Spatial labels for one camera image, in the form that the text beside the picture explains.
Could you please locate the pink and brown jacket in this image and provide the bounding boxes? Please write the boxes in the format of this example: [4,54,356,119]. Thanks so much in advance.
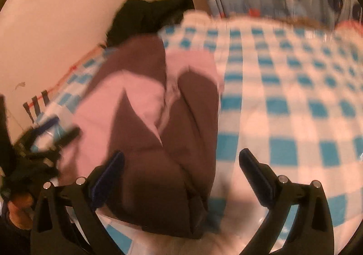
[59,35,221,239]

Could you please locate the pink clothing heap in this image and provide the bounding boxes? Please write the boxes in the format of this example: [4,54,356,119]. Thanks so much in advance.
[335,19,363,36]

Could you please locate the blue white checkered bed cover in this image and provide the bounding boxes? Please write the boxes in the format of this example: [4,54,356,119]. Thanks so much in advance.
[31,18,363,255]

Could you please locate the black garment pile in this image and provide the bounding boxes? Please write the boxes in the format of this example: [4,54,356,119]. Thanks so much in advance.
[105,0,194,48]

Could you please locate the red cord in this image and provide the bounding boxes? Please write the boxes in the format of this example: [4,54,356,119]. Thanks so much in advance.
[36,45,106,103]

